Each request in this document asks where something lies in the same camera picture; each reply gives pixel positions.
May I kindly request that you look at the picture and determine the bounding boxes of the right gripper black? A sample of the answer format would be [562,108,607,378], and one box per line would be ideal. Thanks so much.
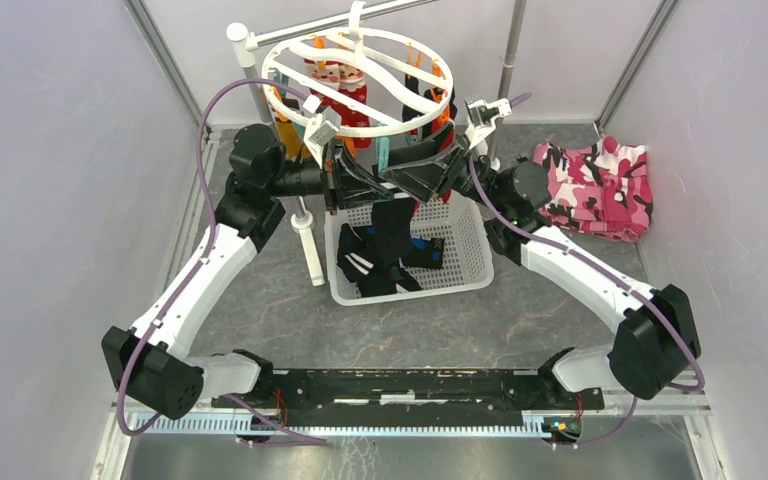
[381,121,510,215]

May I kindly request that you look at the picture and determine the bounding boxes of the purple cable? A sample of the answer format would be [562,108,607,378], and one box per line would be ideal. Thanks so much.
[466,92,706,449]
[116,78,312,437]

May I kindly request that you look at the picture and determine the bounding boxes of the white plastic perforated basket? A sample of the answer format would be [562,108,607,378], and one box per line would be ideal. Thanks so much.
[323,193,494,307]

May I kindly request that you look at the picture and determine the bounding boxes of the black sock white stripes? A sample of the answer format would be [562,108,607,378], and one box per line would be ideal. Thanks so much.
[370,197,417,266]

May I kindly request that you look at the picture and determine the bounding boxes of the mustard yellow striped sock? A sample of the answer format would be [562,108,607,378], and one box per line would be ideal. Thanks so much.
[271,87,311,159]

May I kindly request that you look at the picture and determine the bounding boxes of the red snowflake christmas sock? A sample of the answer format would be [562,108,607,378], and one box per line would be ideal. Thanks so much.
[304,59,370,128]

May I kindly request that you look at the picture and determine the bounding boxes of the pink camouflage garment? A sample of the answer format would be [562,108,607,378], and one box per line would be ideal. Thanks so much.
[532,136,654,243]

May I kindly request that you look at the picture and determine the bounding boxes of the black ankle sock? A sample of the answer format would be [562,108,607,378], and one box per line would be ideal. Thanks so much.
[399,74,457,127]

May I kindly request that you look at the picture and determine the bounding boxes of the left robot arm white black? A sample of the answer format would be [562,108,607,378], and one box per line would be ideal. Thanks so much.
[101,124,396,419]

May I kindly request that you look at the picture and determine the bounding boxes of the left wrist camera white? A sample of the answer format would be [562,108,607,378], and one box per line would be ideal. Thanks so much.
[302,95,342,169]

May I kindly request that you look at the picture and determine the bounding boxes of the white round sock hanger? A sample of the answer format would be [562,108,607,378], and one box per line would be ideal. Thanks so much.
[243,1,454,138]

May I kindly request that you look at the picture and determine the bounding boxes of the white metal drying rack stand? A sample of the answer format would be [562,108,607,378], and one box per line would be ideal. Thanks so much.
[224,0,528,287]

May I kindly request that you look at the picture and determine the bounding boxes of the black sock blue accents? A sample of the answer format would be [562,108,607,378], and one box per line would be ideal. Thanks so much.
[402,237,445,270]

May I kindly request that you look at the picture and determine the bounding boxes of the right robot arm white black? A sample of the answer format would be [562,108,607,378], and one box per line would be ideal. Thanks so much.
[373,144,706,408]

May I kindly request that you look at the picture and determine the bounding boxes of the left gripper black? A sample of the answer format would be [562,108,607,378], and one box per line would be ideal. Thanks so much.
[267,139,394,217]

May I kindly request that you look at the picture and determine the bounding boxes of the teal clothes peg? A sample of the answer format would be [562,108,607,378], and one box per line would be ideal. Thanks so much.
[374,136,391,174]

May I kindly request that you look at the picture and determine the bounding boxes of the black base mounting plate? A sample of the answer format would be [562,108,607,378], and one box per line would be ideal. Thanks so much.
[243,368,605,428]

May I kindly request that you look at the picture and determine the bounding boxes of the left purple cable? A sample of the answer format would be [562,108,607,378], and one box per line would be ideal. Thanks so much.
[116,78,312,437]

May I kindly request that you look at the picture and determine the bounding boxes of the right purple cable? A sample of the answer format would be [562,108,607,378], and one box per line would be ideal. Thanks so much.
[466,92,706,449]

